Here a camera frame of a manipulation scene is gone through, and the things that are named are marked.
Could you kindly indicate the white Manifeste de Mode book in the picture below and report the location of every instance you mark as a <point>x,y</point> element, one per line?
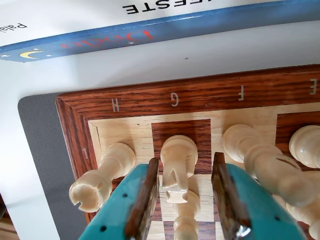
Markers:
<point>75,15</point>

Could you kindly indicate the white wooden pawn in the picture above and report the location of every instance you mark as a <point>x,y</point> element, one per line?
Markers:
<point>186,220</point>
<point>308,217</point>

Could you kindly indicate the blue spine book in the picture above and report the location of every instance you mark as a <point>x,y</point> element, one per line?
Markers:
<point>187,27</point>

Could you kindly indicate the white wooden rook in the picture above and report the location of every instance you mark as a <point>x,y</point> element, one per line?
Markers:
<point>110,170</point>

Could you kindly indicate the white wooden knight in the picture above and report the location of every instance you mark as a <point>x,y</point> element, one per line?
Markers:
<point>177,160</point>

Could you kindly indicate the white wooden bishop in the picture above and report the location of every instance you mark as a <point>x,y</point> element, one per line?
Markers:
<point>262,160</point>

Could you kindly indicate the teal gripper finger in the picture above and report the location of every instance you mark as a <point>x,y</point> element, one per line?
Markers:
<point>117,210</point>
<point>252,207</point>

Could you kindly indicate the grey fabric mat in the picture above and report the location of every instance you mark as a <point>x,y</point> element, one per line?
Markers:
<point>42,140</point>

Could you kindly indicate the white wooden king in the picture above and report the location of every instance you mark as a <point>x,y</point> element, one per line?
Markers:
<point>306,147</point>

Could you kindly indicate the wooden folding chessboard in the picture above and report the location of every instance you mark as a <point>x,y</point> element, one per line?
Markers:
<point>212,92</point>

